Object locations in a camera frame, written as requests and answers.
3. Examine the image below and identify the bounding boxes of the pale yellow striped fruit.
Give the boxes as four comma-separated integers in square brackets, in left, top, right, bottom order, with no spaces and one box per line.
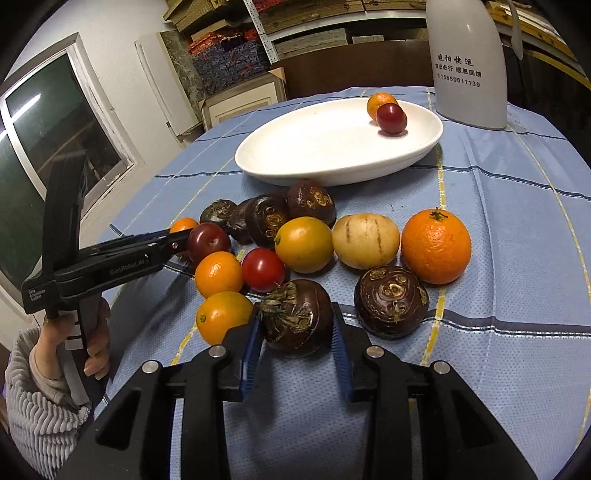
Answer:
[332,213,400,270]

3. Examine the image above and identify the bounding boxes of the fibrous water chestnut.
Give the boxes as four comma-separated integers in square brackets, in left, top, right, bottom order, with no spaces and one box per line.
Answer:
[259,279,334,357]

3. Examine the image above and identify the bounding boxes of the blue checked tablecloth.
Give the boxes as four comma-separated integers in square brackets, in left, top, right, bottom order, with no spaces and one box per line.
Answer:
[88,85,591,480]

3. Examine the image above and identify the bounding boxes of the orange mandarin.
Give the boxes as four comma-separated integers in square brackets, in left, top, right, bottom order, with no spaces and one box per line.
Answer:
[401,209,472,285]

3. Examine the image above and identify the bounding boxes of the grey-green textured slab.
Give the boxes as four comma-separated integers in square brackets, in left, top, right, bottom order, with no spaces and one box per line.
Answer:
[159,30,206,134]

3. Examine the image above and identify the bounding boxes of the white oval plate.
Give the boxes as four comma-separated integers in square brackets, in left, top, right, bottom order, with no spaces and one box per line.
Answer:
[235,98,444,187]

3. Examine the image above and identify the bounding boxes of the stack of patterned fabric boxes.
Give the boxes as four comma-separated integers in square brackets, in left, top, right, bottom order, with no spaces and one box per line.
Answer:
[187,28,273,100]

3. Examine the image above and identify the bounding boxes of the person's left forearm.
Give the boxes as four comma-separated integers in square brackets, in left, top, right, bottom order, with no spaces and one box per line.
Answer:
[4,328,95,468]

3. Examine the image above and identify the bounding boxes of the framed cardboard box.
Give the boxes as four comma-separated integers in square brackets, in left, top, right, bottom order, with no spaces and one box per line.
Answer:
[198,67,289,134]

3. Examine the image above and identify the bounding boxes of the woven straw boxes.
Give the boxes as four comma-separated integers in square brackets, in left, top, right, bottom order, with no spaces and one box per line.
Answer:
[161,0,245,34]

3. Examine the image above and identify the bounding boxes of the window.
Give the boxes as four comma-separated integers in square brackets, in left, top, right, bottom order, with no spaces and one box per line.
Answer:
[0,32,144,296]

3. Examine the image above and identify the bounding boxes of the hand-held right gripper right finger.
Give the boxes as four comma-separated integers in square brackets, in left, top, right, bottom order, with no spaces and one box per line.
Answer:
[330,302,539,480]

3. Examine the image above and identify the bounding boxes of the metal shelf rack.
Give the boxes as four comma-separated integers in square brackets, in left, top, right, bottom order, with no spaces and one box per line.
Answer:
[161,0,430,84]

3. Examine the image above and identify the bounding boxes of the white leaning panel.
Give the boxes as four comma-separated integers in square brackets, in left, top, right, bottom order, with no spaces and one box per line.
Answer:
[134,32,206,145]

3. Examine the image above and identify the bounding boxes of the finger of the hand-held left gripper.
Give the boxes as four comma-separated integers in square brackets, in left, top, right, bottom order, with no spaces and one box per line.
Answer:
[98,232,163,254]
[147,229,194,269]

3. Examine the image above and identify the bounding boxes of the large yellow-orange kumquat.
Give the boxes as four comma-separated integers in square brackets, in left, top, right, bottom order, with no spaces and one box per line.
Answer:
[274,217,334,274]

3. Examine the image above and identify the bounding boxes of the dark brown board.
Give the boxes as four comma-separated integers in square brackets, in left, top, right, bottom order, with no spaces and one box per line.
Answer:
[277,39,437,100]

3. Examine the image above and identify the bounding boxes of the white curved tube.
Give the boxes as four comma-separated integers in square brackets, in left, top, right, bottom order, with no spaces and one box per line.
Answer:
[501,0,526,61]

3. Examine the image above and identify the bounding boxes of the person's left hand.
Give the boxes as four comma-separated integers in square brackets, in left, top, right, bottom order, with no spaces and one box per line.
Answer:
[28,299,112,398]

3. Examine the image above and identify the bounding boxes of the white thermos jug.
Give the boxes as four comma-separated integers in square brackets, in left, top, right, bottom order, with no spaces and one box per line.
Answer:
[425,0,509,130]

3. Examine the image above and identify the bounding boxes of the stack of wooden frames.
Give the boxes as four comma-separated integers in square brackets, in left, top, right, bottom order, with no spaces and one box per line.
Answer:
[489,0,591,88]

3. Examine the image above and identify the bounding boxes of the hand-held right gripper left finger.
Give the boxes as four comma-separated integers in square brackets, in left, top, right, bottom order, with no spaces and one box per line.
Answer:
[55,302,264,480]

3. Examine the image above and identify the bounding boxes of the dark red cherry tomato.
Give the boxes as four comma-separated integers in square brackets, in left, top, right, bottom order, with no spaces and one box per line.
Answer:
[376,103,408,136]
[187,222,232,266]

